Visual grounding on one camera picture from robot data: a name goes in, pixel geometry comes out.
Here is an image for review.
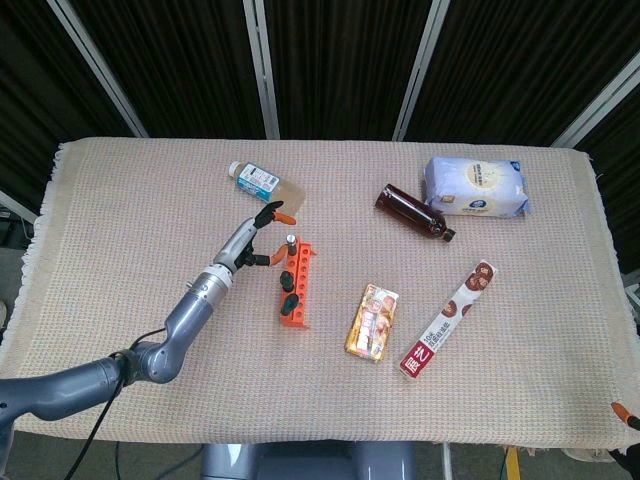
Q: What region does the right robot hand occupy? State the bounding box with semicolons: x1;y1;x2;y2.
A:
610;401;640;434

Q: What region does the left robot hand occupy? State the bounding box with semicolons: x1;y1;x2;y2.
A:
212;200;297;275

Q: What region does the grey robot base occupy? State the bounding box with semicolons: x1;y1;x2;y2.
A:
199;442;416;480

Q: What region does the orange tool rack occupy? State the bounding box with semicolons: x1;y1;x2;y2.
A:
277;236;319;330

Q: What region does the clear bottle blue label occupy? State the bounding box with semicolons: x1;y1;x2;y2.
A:
227;160;307;217

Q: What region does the yellow food packet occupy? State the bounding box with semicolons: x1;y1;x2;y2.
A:
343;283;401;363

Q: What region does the brown tea bottle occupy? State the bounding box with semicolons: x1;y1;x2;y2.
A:
375;183;457;244

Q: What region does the beige woven tablecloth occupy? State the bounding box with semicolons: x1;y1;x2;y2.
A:
0;137;629;451

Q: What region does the long white red box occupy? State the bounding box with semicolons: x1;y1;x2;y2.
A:
398;259;500;381

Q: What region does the blue white tissue pack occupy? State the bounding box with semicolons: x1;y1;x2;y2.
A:
423;155;531;218

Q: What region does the white partition frame post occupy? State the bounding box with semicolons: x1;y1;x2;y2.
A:
47;0;149;139
243;0;281;140
392;0;451;142
552;64;640;149

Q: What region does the white desk frame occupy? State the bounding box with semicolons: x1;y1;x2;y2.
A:
0;189;39;226

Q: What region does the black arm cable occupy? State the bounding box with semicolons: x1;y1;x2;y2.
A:
62;327;166;480

